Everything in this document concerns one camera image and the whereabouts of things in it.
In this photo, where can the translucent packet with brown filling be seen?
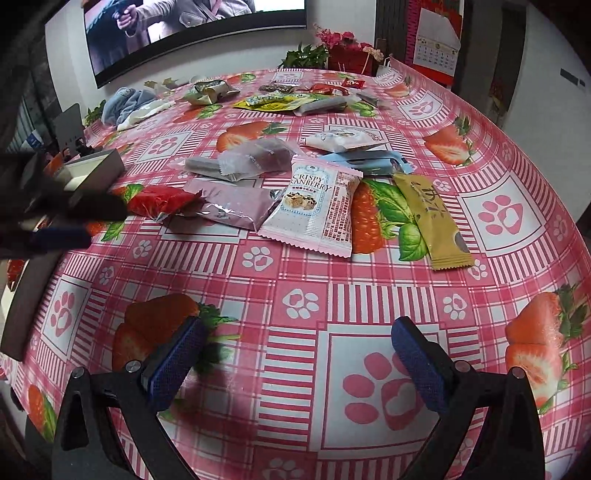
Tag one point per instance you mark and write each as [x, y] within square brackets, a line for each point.
[270, 154]

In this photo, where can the small white gift bag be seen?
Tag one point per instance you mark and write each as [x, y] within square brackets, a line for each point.
[388, 65]

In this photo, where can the blue snack packet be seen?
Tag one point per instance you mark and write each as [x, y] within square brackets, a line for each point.
[369, 162]

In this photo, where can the brown snack packet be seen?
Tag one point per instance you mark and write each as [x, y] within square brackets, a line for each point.
[278, 86]

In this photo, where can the yellow and green snack packet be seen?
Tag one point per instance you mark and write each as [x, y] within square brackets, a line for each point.
[277, 102]

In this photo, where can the bright red snack packet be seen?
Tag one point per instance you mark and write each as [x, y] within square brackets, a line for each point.
[161, 202]

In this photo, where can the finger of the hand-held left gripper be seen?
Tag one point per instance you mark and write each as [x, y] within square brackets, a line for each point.
[92, 205]
[60, 237]

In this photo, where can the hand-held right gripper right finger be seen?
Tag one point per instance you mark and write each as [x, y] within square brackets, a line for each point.
[420, 364]

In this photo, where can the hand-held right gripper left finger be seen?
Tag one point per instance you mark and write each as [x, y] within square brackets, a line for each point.
[178, 360]

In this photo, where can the translucent packet with grey stick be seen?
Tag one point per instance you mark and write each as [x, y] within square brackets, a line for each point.
[203, 167]

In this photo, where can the grey cardboard box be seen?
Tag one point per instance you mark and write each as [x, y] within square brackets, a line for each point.
[104, 166]

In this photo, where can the wall calendar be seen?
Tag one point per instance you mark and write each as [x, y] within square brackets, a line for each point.
[434, 50]

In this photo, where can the crumpled green and gold packet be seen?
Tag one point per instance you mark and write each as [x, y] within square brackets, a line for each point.
[207, 91]

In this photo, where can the white and pink snack packet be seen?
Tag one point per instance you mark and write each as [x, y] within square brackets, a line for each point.
[346, 139]

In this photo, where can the small beige wrapper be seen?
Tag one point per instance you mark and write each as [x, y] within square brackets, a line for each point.
[152, 84]

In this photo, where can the pale pink foil snack packet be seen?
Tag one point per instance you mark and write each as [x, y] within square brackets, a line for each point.
[231, 207]

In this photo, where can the green potted plant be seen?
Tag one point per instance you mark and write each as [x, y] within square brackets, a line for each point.
[304, 57]
[94, 113]

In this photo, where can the white cloth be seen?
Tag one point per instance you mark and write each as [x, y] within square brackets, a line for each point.
[147, 113]

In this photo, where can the red candy wrapper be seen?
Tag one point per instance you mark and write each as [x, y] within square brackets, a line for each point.
[323, 89]

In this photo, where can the small red snack packet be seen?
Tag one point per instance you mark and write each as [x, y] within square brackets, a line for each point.
[353, 83]

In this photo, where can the black phone stand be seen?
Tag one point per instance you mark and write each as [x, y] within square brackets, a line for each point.
[69, 123]

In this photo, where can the blue grey cloth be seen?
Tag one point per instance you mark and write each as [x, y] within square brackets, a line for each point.
[124, 104]

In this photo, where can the pink strawberry print tablecloth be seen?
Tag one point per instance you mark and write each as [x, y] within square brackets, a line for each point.
[295, 286]

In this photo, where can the white cranberry snack packet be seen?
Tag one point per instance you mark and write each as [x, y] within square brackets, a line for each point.
[314, 207]

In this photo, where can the wall television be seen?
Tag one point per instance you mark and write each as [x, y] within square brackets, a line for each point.
[184, 27]

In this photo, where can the gold snack packet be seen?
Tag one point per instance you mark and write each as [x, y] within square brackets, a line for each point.
[431, 226]

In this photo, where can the small grey snack packet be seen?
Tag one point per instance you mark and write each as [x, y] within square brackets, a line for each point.
[371, 99]

